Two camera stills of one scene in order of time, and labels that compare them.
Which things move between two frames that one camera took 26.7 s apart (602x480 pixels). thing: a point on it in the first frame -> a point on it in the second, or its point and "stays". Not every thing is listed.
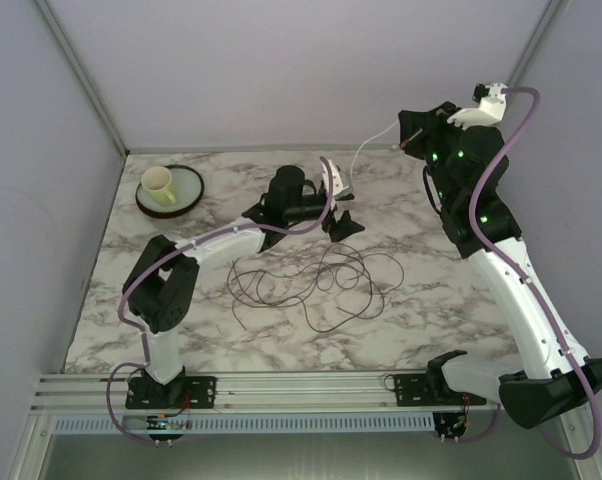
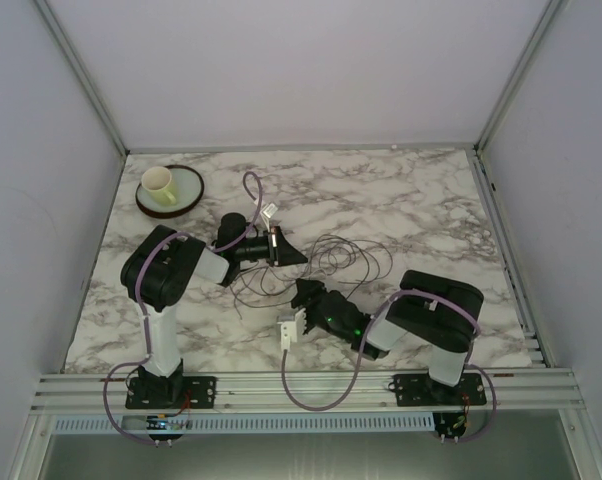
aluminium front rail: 107,393 stays
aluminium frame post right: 553,10 stays
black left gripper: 342,229 -> 281,251
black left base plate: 187,392 stays
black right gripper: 415,127 -> 313,289
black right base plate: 429,390 stays
